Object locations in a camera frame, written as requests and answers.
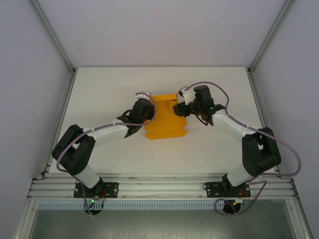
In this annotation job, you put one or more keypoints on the yellow corrugated cardboard box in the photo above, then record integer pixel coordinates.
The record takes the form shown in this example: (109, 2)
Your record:
(165, 124)

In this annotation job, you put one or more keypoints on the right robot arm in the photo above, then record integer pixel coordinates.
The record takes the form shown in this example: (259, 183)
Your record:
(231, 127)

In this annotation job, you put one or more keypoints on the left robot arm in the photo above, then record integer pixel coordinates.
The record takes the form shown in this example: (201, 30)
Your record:
(112, 133)

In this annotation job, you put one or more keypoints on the grey metal panel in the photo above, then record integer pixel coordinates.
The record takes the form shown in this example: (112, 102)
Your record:
(159, 224)

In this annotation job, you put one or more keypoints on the aluminium table side rail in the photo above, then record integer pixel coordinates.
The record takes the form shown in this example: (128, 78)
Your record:
(261, 109)
(58, 119)

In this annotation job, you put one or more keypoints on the aluminium mounting rail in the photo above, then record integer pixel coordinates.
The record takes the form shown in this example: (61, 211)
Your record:
(162, 189)

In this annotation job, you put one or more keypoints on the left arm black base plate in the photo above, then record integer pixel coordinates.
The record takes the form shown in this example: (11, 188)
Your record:
(112, 189)

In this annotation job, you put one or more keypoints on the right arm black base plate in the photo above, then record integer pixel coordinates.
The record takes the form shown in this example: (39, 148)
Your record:
(211, 189)

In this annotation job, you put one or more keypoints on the aluminium frame post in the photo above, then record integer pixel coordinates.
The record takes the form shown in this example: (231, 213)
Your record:
(53, 37)
(270, 37)

